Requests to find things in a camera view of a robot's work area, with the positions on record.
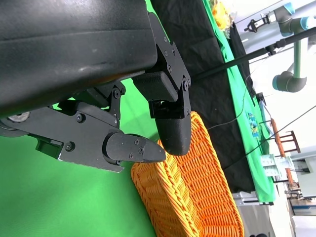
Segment black tripod bar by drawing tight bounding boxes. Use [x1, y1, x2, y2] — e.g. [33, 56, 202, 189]
[190, 26, 316, 79]

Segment printed green cloth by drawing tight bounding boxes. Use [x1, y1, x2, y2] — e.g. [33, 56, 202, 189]
[201, 0, 276, 205]

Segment brown wooden rack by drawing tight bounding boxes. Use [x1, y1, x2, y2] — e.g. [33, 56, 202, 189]
[270, 118, 302, 188]

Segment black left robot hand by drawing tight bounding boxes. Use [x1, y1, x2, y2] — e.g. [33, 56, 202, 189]
[0, 0, 193, 174]

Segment thin black taut wire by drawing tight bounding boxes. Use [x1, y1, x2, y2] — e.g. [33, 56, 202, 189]
[243, 105, 316, 156]

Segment green tablecloth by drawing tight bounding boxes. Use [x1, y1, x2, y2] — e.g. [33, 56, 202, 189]
[0, 0, 173, 237]

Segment black backdrop cloth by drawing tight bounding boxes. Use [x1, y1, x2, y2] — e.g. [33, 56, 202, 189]
[150, 0, 257, 193]

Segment grey flat panel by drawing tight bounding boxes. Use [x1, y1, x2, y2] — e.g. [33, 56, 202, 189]
[291, 145, 316, 199]

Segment clear bag yellow toys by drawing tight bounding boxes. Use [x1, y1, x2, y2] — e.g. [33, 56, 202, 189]
[211, 0, 237, 32]

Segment clear plastic holder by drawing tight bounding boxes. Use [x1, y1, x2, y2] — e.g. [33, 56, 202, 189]
[261, 154, 294, 177]

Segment orange wicker basket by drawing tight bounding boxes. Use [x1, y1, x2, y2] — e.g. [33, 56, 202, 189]
[130, 111, 245, 237]

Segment grey aluminium frame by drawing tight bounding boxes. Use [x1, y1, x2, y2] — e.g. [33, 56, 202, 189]
[232, 190, 275, 207]

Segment thin black hanging cable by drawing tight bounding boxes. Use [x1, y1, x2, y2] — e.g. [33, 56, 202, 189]
[206, 74, 250, 130]

